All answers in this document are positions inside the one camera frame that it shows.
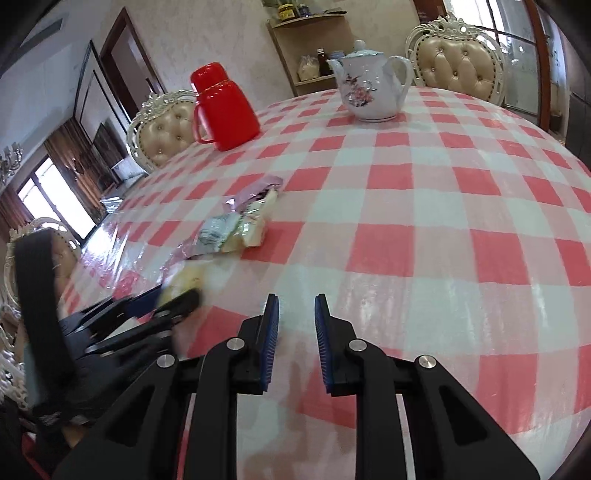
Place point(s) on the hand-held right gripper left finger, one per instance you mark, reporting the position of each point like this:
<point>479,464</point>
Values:
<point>270,344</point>

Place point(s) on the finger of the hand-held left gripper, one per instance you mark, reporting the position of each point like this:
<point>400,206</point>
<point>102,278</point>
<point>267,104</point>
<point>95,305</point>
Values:
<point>180,304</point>
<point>106,319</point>

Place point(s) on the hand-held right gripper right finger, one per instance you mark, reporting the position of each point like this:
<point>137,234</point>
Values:
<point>323,344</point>

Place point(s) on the yellow cake packet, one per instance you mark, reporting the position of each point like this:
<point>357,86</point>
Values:
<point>263,203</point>
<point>249,230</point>
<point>184,279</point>

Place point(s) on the person's left forearm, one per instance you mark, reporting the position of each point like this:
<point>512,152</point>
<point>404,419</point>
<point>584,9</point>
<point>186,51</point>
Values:
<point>76,436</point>

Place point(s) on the person's left hand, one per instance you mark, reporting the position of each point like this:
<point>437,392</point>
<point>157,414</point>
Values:
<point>99,383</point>

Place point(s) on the pink snack packet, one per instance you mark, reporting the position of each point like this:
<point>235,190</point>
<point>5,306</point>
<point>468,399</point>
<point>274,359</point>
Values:
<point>251,189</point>
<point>178,258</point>

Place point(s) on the cream tufted ornate chair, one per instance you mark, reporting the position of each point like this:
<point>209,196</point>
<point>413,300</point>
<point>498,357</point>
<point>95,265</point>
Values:
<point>60,251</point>
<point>457,60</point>
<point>161,129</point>

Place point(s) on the pale blue snack packet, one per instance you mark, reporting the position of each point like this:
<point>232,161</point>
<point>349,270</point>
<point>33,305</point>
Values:
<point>216,235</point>

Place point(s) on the white television cabinet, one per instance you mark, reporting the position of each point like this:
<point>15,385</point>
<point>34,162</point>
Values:
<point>111,201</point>

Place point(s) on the brown curtain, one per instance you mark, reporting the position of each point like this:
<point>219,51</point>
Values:
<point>74,166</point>

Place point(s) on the crystal chandelier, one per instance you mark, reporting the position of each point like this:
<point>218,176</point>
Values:
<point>9,164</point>

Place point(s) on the flat screen television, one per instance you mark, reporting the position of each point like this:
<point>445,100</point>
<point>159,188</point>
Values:
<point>111,152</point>

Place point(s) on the pink white checked tablecloth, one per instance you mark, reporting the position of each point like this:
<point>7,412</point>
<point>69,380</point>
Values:
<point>415,207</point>

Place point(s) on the red thermos jug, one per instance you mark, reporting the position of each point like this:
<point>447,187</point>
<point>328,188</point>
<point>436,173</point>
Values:
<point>226,106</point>

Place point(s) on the white floral teapot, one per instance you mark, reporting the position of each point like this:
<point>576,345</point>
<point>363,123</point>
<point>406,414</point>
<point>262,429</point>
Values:
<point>369,83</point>

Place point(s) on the clear bag of pale food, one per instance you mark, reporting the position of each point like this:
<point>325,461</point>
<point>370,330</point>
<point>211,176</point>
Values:
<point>309,68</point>

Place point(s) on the brown bottle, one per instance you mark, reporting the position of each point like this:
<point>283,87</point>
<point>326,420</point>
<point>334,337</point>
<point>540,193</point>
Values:
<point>324,62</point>

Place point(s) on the wooden corner shelf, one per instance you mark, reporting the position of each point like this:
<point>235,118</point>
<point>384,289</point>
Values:
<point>307,50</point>

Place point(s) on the jar with yellow label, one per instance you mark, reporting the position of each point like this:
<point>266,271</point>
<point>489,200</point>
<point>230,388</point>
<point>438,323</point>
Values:
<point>286,11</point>

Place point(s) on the wooden glass door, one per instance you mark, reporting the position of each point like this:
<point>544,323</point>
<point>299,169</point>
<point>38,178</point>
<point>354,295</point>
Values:
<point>521,55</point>

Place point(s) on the wooden door frame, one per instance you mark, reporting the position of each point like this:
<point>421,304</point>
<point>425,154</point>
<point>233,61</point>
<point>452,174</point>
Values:
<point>131,60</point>

